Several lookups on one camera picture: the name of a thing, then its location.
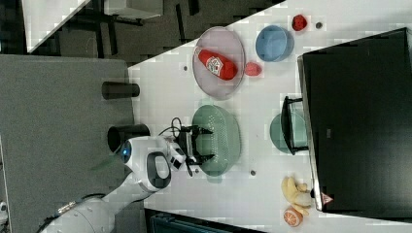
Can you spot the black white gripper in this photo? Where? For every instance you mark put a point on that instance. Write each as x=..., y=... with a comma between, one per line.
x=181, y=148

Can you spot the green plastic strainer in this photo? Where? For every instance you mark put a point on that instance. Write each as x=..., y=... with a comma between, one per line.
x=224, y=142

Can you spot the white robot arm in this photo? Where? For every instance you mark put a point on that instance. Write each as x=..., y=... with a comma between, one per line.
x=151, y=160

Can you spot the red ketchup bottle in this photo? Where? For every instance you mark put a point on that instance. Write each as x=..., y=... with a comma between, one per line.
x=217, y=64

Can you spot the black cylinder holder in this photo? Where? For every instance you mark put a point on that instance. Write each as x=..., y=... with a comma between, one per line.
x=117, y=135

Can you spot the red toy strawberry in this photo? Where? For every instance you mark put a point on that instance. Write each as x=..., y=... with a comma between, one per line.
x=252, y=69

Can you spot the black cup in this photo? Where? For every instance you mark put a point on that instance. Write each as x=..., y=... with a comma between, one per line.
x=113, y=90

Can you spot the grey round plate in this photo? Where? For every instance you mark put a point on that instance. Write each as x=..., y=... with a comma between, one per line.
x=225, y=42

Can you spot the yellow toy banana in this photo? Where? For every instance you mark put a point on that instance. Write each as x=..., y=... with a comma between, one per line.
x=297, y=195

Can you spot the orange toy slice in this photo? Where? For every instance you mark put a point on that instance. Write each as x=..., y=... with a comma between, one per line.
x=292, y=217

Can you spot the blue cup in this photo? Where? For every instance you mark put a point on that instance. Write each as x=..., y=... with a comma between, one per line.
x=274, y=43

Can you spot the silver black toaster oven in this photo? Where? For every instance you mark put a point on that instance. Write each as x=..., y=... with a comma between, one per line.
x=357, y=108

